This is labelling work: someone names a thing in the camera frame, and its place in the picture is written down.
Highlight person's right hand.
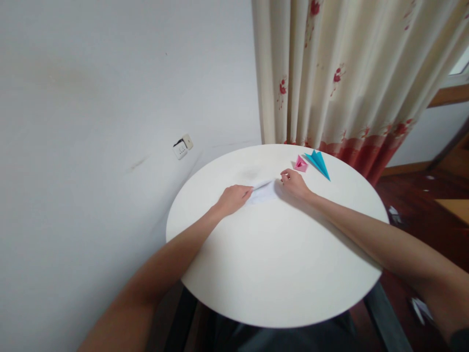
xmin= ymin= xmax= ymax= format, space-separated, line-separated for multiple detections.
xmin=279 ymin=169 xmax=312 ymax=201

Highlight person's left hand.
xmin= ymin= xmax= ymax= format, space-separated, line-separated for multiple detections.
xmin=215 ymin=184 xmax=255 ymax=216

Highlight white paper sheet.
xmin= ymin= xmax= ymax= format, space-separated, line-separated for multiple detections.
xmin=246 ymin=178 xmax=280 ymax=206

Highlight pink origami paper boat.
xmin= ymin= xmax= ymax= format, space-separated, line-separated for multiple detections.
xmin=293 ymin=154 xmax=311 ymax=174

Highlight blue paper airplane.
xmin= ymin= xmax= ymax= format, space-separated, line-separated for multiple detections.
xmin=303 ymin=149 xmax=331 ymax=182

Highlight round white table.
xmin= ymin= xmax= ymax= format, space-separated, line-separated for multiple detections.
xmin=165 ymin=143 xmax=390 ymax=327

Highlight cream curtain with red flowers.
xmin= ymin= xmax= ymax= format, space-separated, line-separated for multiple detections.
xmin=251 ymin=0 xmax=469 ymax=186

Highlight person's legs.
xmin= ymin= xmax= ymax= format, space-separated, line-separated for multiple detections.
xmin=145 ymin=286 xmax=413 ymax=352

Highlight wooden furniture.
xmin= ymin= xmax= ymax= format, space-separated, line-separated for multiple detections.
xmin=433 ymin=198 xmax=469 ymax=225

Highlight window with wooden sill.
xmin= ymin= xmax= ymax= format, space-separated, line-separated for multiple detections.
xmin=426 ymin=47 xmax=469 ymax=108

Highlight white wall socket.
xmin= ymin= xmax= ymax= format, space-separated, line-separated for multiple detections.
xmin=172 ymin=134 xmax=194 ymax=161

